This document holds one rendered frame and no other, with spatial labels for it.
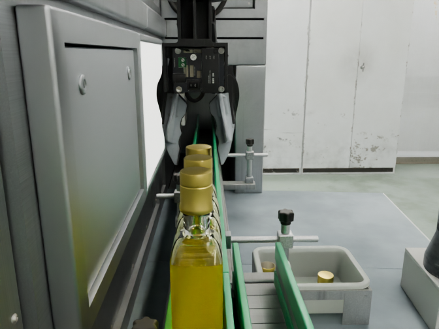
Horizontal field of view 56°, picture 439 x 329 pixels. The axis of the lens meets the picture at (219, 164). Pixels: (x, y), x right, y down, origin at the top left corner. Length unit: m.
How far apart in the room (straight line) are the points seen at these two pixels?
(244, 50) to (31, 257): 1.23
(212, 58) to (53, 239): 0.25
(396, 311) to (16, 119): 0.84
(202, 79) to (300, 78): 3.94
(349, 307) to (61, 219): 0.64
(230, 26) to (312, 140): 3.10
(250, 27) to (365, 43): 3.11
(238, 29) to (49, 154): 1.19
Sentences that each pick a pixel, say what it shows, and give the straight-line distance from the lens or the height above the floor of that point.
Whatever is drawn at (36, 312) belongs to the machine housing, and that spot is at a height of 1.04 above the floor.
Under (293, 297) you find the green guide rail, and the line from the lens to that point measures 0.60.
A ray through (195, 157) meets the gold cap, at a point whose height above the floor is 1.16.
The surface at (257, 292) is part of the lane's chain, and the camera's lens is 0.75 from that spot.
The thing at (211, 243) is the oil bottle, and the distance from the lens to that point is 0.44.
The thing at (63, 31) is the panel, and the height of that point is 1.30.
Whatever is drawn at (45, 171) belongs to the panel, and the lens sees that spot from 0.41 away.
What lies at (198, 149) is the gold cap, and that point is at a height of 1.16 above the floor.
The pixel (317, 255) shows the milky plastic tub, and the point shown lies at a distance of 1.01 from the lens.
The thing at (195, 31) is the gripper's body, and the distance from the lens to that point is 0.46.
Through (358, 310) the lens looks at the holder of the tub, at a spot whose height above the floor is 0.78.
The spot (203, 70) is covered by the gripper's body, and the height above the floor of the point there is 1.26.
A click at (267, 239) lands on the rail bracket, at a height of 0.96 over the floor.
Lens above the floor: 1.28
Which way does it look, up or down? 15 degrees down
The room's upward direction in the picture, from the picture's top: straight up
